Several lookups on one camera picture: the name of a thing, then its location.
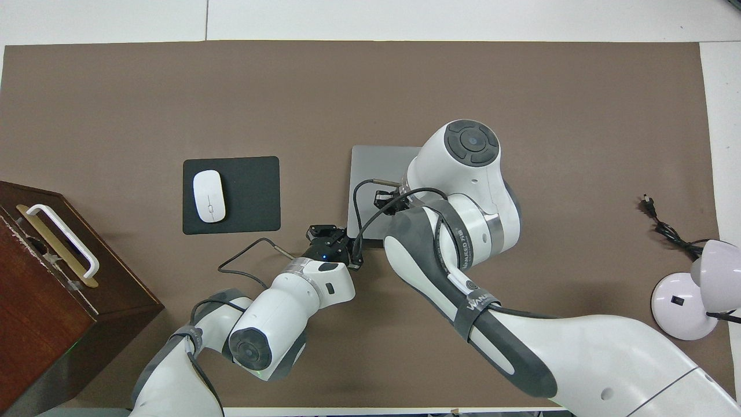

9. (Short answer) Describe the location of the brown table mat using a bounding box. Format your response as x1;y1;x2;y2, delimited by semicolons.
0;41;720;409

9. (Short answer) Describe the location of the white box handle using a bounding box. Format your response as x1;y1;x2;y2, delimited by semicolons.
26;204;100;280

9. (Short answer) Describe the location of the silver laptop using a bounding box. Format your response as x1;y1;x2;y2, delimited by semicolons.
347;145;423;241

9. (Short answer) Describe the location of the white computer mouse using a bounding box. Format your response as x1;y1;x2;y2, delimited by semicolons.
193;170;227;223

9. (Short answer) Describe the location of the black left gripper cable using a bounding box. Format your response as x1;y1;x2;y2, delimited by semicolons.
188;238;302;417

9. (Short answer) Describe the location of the black mouse pad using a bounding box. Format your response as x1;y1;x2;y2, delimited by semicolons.
182;156;282;235

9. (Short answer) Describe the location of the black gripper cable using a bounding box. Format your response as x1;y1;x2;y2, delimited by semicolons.
188;238;302;417
352;178;449;255

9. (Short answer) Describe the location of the black lamp power cable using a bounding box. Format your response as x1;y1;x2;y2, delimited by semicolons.
639;196;711;260

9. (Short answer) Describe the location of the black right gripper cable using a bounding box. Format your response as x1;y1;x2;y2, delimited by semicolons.
352;178;449;255

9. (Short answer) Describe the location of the white desk lamp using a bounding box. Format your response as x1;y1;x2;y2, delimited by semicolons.
651;239;741;341

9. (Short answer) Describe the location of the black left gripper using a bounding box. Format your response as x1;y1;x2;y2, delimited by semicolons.
304;224;364;270

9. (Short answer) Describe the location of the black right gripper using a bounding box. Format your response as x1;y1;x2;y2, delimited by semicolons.
374;188;408;214

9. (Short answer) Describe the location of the dark brown wooden box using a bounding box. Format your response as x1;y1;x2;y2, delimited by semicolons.
0;181;165;415

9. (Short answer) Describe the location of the brass handle plate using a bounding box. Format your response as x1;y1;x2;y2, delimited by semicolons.
16;204;99;288

